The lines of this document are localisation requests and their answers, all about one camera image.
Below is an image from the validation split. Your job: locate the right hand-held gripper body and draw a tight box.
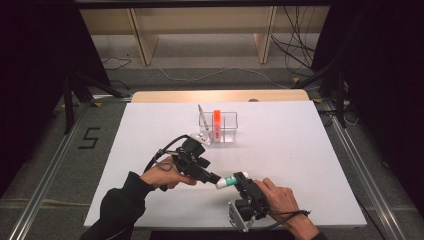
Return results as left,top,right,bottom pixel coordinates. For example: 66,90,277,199
227,180,271,234

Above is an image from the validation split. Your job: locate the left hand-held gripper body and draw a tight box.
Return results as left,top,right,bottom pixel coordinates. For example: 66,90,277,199
170,132,213,181

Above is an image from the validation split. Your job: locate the green and white glue stick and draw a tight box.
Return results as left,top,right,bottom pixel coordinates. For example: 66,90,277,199
214,171,250,191

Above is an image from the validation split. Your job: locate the silver clear pen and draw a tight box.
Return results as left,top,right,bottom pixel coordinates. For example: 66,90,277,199
197,104,215,143

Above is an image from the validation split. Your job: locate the orange highlighter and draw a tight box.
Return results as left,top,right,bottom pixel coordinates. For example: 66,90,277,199
212,109,223,144

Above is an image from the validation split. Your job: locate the clear plastic organizer box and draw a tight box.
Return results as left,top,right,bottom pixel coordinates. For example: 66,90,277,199
198,111,240,145

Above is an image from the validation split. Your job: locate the person's right hand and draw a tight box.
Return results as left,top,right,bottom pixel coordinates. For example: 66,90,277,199
253,177,310,230

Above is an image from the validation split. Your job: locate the person's left hand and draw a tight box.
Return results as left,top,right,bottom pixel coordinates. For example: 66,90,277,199
139,155,199,192

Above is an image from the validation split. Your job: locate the person's dark clothing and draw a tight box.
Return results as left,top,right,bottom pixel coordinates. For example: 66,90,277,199
149,229,296,240

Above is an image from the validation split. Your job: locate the white table cover sheet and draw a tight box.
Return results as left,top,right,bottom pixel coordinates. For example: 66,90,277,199
83,100,368,230

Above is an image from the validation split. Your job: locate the light wooden shelf unit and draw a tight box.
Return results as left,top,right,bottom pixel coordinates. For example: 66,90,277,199
79,5,331,66

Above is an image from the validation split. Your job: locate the black metal stand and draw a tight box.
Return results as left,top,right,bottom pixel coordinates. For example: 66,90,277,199
294,63,348,130
53,71,132,135

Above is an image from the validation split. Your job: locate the black curtain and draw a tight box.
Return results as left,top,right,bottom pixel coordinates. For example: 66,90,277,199
0,0,112,198
312,0,424,218

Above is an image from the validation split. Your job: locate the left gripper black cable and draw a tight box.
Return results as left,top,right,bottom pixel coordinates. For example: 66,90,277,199
143,133,190,174

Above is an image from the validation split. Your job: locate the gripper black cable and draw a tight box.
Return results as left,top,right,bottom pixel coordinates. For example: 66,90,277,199
248,208,313,233
143,133,190,174

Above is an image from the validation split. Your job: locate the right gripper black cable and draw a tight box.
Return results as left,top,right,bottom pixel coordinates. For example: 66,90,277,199
248,208,313,233

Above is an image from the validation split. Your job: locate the white floor cable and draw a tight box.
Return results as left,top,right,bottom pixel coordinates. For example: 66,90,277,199
156,65,292,90

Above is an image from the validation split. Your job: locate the aluminium floor rail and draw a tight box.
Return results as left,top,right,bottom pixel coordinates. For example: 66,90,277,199
324,102,408,240
8,103,88,240

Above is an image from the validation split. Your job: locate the thin black floor cable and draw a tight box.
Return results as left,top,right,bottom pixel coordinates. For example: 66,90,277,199
101,55,133,71

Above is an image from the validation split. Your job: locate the bundle of black cables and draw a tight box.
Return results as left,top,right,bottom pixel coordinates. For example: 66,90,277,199
270,5,318,73

